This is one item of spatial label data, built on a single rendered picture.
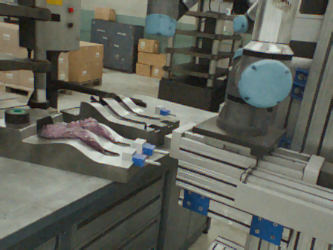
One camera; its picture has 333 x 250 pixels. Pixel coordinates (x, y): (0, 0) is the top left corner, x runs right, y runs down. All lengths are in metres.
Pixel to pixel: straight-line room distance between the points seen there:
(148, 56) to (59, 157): 7.17
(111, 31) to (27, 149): 7.48
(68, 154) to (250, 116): 0.60
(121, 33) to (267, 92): 7.73
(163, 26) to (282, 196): 0.49
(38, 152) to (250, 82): 0.75
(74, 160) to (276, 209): 0.65
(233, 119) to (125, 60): 7.53
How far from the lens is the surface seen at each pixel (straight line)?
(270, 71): 0.84
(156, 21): 0.85
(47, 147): 1.23
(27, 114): 1.33
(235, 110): 1.00
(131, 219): 1.48
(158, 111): 1.95
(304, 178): 1.00
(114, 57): 8.61
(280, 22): 0.86
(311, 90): 1.14
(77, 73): 6.06
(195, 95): 5.41
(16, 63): 1.89
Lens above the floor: 1.32
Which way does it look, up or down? 17 degrees down
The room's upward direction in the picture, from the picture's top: 7 degrees clockwise
